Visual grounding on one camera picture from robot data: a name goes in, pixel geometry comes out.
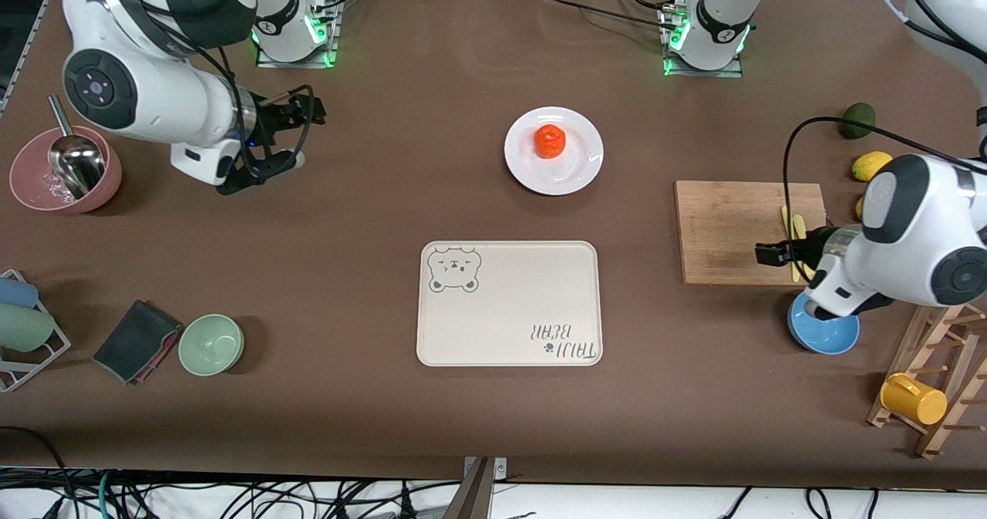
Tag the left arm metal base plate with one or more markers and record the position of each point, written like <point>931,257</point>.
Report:
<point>732,72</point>

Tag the green cup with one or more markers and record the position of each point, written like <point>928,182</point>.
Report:
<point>23,328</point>

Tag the yellow mug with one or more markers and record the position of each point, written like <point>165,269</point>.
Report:
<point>914,399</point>

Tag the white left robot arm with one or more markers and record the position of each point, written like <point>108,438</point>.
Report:
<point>925,226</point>

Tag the silver table clamp bracket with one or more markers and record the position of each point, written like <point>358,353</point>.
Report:
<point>500,466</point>

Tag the blue bowl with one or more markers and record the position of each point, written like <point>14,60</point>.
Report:
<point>829,338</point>

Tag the metal scoop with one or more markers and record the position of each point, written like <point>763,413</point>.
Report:
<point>77,160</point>

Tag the wooden mug rack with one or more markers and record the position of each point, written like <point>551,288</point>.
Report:
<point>944,349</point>

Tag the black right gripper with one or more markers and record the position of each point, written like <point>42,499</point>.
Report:
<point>276,116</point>

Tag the cream tray with bear print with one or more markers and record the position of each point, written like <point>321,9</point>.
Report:
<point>509,303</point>

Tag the wooden cutting board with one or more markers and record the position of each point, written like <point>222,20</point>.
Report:
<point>717,226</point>

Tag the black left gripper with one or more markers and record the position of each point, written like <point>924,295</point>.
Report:
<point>806,249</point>

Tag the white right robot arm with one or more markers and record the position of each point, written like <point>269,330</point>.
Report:
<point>154,95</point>

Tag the dark green avocado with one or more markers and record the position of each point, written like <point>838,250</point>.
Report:
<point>857,121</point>

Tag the dark grey folded cloth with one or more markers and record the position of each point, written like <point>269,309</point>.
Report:
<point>133,342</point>

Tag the light green bowl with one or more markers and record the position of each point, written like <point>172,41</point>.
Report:
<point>211,345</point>

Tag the yellow plastic knife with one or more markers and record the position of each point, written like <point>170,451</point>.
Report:
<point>787,218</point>

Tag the pink bowl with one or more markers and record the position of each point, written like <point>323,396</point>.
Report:
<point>27,172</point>

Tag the blue cup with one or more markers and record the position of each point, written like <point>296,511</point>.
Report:
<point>15,293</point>

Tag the clear ice pieces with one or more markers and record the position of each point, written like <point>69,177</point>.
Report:
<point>52,189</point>

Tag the brown angled stand bar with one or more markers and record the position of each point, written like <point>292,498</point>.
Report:
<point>472,496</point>

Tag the orange fruit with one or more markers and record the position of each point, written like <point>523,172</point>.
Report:
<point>550,141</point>

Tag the pink folded cloth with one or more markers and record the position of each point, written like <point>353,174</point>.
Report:
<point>166,352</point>

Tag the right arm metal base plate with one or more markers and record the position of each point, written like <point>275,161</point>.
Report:
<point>333,41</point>

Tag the white round plate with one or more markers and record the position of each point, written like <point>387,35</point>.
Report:
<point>574,168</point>

